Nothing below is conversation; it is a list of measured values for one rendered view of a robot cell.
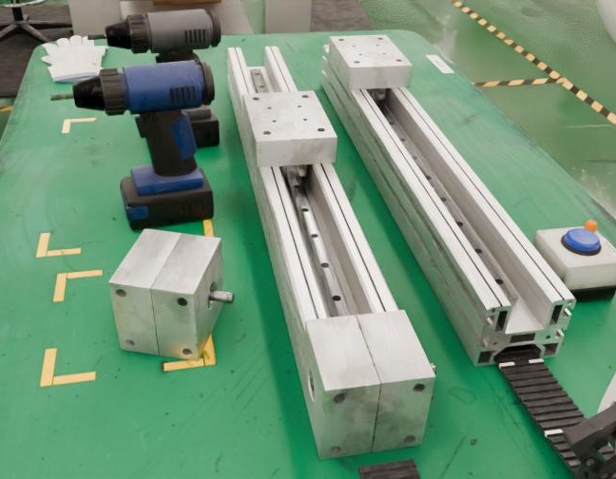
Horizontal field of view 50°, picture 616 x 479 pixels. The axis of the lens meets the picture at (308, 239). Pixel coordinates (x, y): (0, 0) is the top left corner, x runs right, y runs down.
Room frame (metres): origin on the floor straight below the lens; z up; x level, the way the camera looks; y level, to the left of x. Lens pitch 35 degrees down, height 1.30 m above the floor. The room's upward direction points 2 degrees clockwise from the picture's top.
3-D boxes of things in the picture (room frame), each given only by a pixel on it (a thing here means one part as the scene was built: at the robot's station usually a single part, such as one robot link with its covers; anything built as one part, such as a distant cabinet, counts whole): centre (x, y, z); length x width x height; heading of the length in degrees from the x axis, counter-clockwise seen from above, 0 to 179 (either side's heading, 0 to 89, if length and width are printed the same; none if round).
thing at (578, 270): (0.67, -0.33, 0.81); 0.10 x 0.08 x 0.06; 102
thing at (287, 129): (0.88, 0.04, 0.87); 0.16 x 0.11 x 0.07; 12
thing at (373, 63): (1.16, -0.09, 0.87); 0.16 x 0.11 x 0.07; 12
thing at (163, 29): (1.01, 0.25, 0.89); 0.20 x 0.08 x 0.22; 111
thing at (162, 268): (0.56, 0.14, 0.83); 0.11 x 0.10 x 0.10; 81
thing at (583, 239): (0.67, -0.34, 0.84); 0.04 x 0.04 x 0.02
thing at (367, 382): (0.44, -0.07, 0.83); 0.12 x 0.09 x 0.10; 102
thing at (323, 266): (0.88, 0.04, 0.82); 0.80 x 0.10 x 0.09; 12
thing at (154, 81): (0.79, 0.23, 0.89); 0.20 x 0.08 x 0.22; 111
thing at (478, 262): (0.92, -0.15, 0.82); 0.80 x 0.10 x 0.09; 12
